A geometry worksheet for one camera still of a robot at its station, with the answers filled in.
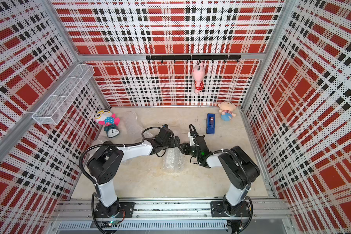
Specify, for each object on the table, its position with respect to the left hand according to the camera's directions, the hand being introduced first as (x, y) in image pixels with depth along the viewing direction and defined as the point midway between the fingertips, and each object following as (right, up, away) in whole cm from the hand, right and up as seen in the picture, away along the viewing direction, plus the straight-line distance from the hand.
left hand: (176, 141), depth 95 cm
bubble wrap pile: (-1, -11, -12) cm, 16 cm away
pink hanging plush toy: (+14, +44, -4) cm, 46 cm away
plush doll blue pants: (+38, +22, +16) cm, 47 cm away
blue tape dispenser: (+24, +11, +8) cm, 28 cm away
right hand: (+3, -3, -4) cm, 5 cm away
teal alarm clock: (-46, +6, +5) cm, 46 cm away
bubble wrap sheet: (-31, +8, +5) cm, 32 cm away
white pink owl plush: (-54, +16, +12) cm, 57 cm away
